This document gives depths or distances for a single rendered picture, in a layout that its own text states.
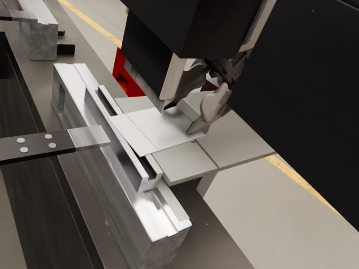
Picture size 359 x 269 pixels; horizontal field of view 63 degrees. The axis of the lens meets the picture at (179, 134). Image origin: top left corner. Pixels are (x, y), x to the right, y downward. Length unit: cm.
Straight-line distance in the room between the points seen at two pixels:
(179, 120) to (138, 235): 19
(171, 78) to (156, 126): 15
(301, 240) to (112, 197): 162
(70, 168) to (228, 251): 29
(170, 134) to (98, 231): 18
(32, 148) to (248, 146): 31
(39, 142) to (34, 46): 44
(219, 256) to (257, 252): 124
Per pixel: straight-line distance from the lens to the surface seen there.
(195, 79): 48
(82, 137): 39
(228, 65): 41
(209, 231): 51
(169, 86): 31
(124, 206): 40
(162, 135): 43
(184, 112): 49
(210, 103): 42
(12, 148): 38
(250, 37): 27
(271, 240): 182
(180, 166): 40
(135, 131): 42
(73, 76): 58
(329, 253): 204
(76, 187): 50
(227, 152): 46
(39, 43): 79
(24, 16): 69
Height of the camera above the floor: 127
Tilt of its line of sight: 37 degrees down
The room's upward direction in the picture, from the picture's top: 22 degrees clockwise
